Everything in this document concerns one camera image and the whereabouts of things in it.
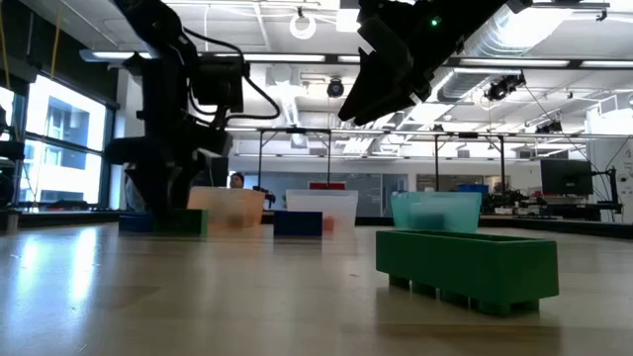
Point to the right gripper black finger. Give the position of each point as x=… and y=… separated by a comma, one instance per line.
x=381, y=99

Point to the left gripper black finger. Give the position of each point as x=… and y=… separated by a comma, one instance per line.
x=151, y=188
x=188, y=185

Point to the green toy brick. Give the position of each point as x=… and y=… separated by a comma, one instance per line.
x=465, y=267
x=426, y=218
x=190, y=222

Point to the orange toy brick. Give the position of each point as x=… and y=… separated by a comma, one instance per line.
x=328, y=223

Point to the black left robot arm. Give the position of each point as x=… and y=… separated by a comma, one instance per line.
x=163, y=74

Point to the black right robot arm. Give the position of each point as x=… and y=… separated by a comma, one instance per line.
x=519, y=5

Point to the blue toy brick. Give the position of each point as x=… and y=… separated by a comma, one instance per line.
x=136, y=223
x=298, y=223

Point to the translucent orange plastic bin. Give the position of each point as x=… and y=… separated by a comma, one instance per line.
x=227, y=203

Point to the person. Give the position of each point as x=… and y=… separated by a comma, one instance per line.
x=237, y=180

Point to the red panel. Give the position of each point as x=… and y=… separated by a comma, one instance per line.
x=326, y=186

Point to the white light strip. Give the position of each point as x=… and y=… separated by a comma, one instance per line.
x=514, y=62
x=607, y=63
x=284, y=58
x=116, y=55

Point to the large window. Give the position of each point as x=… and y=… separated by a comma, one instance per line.
x=64, y=123

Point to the clear plastic bin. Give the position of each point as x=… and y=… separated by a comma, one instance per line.
x=336, y=203

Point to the translucent green plastic bin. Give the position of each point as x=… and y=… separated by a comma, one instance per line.
x=445, y=207

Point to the blue crate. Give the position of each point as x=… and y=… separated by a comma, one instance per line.
x=474, y=188

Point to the distant black equipment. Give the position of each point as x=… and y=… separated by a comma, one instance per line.
x=509, y=200

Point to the black overhead beam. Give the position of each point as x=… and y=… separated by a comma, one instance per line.
x=576, y=63

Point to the black computer monitor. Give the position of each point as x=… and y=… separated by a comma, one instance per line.
x=566, y=177

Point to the black overhead camera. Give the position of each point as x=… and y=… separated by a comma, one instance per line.
x=335, y=88

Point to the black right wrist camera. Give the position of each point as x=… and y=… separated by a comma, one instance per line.
x=437, y=25

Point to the black metal stand frame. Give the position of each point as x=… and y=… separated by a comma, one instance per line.
x=502, y=163
x=260, y=158

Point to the silver ventilation duct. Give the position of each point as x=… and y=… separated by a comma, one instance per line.
x=470, y=81

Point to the black ceiling camera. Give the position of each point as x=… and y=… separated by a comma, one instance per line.
x=504, y=86

